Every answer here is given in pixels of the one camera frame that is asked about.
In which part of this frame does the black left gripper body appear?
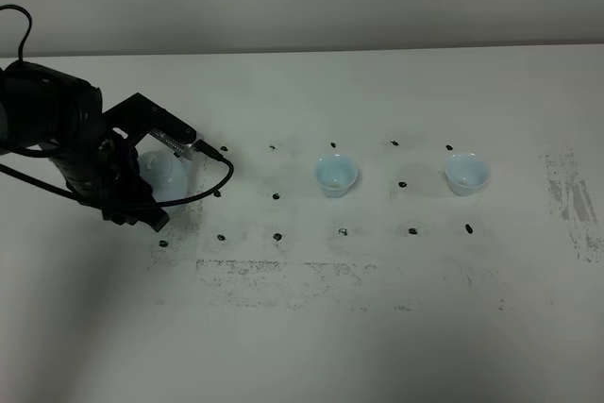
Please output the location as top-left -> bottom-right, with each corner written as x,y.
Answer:
49,93 -> 152,225

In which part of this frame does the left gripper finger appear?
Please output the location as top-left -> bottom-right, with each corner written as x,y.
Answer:
129,174 -> 170,232

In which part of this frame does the light blue porcelain teapot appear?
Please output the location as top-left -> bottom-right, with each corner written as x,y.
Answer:
138,151 -> 190,202

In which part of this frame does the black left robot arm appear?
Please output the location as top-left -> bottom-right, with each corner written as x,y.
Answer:
1,62 -> 170,231

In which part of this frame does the right blue porcelain teacup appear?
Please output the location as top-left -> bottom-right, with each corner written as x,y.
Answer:
444,153 -> 491,196

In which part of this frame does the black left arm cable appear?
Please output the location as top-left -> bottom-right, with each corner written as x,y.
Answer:
0,5 -> 235,210

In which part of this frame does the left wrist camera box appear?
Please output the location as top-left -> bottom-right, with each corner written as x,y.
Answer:
144,102 -> 198,160

